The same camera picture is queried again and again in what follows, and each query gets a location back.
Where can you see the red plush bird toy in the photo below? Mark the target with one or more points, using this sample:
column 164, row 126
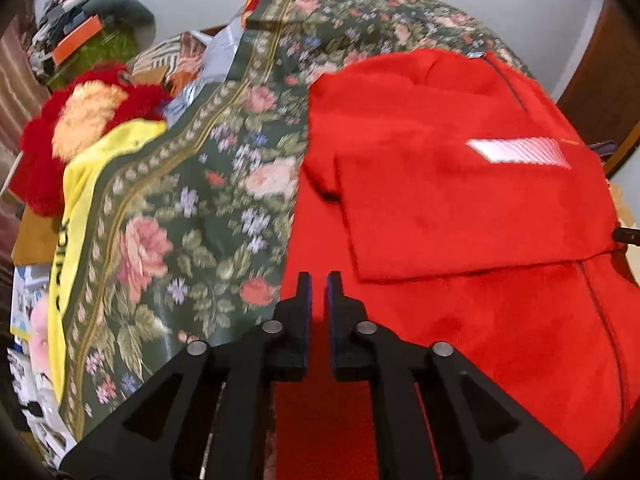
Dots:
column 73, row 119

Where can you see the clutter pile of papers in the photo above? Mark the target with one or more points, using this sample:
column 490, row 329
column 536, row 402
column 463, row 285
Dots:
column 59, row 19

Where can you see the pink plush toy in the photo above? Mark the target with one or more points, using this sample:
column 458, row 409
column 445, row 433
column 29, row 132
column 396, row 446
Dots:
column 38, row 341

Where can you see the dark green cushion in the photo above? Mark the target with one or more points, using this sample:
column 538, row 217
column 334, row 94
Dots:
column 131, row 13

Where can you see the brown wooden door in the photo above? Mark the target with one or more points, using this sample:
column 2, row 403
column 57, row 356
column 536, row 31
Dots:
column 601, row 100

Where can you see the orange box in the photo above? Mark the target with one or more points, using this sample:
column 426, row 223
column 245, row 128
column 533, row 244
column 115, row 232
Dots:
column 76, row 39

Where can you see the green floral bedspread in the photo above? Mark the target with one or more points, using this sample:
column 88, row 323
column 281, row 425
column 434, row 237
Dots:
column 185, row 237

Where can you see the green patterned bag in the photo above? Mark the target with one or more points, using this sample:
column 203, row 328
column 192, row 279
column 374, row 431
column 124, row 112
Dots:
column 108, row 46

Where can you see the grey striped cloth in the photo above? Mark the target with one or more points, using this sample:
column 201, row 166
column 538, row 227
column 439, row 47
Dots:
column 213, row 68

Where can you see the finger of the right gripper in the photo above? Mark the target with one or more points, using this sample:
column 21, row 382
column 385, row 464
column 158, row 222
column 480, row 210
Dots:
column 628, row 236

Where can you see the striped pink curtain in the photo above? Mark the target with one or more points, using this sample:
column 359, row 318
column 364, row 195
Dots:
column 22, row 96

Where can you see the red zip jacket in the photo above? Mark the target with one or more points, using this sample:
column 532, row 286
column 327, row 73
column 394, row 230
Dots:
column 458, row 204

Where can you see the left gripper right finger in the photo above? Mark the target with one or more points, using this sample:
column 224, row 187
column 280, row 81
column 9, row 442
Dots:
column 436, row 415

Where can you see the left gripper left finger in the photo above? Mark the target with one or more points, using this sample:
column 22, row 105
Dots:
column 202, row 415

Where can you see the brown cardboard board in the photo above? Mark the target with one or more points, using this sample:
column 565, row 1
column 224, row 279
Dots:
column 36, row 240

